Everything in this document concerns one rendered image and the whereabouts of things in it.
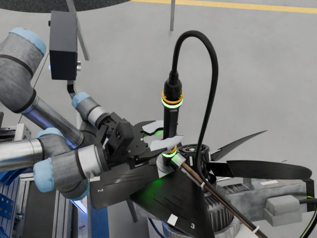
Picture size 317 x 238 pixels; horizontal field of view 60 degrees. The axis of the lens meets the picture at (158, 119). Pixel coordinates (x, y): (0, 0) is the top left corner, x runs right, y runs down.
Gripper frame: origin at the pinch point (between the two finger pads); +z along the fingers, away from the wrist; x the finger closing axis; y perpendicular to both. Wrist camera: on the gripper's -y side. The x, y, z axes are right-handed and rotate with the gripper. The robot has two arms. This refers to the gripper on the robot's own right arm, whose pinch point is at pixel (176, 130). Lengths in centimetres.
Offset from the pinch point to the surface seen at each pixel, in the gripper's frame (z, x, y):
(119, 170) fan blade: -17.1, -5.6, 27.8
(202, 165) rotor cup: 8.8, 3.7, 22.9
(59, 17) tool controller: -23, -83, 22
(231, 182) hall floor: 59, -15, 148
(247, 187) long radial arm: 23.6, 13.0, 34.6
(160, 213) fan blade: -10.4, 17.0, 4.1
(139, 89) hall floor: 19, -126, 148
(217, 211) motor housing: 8.7, 17.3, 29.8
